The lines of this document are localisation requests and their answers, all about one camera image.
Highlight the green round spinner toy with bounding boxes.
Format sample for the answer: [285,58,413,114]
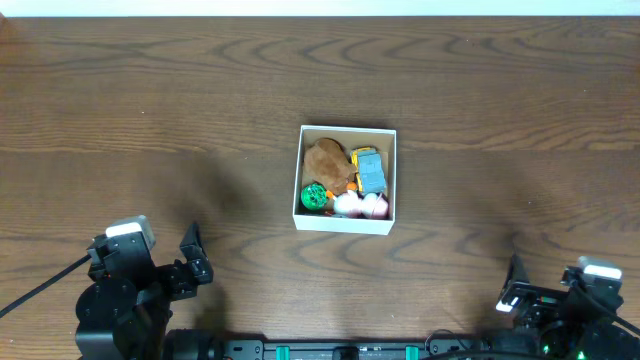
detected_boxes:
[300,183,329,211]

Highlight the brown plush toy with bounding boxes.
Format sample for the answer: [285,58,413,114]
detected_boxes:
[303,138,357,195]

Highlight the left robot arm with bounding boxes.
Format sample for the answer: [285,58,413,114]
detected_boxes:
[75,216,222,360]

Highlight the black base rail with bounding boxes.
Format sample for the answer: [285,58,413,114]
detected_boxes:
[160,329,491,360]

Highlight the yellow grey toy car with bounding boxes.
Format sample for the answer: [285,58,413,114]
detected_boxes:
[350,147,387,194]

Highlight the pig face rattle drum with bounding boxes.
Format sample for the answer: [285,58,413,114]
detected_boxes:
[324,211,349,218]

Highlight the white cardboard box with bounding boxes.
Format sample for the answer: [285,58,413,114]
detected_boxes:
[292,125,397,235]

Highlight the pink white duck figure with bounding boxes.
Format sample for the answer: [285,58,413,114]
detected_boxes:
[327,190,390,220]

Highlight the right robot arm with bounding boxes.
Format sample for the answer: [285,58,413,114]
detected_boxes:
[486,255,639,359]

